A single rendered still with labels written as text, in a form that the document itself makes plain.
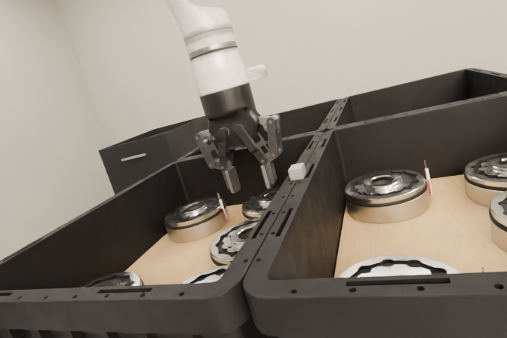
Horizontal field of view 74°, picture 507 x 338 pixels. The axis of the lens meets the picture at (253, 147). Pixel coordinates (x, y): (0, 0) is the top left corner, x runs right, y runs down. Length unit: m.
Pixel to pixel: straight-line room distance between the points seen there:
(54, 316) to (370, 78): 3.50
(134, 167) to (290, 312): 1.87
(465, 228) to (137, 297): 0.33
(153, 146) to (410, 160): 1.55
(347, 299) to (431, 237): 0.25
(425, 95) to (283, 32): 2.85
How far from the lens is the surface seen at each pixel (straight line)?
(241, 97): 0.46
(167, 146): 1.87
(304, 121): 0.95
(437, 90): 0.94
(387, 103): 0.93
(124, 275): 0.44
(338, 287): 0.18
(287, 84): 3.68
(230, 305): 0.21
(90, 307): 0.26
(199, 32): 0.47
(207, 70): 0.46
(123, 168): 2.07
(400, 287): 0.18
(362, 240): 0.42
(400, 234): 0.42
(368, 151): 0.54
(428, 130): 0.54
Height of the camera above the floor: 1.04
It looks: 11 degrees down
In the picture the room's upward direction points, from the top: 16 degrees counter-clockwise
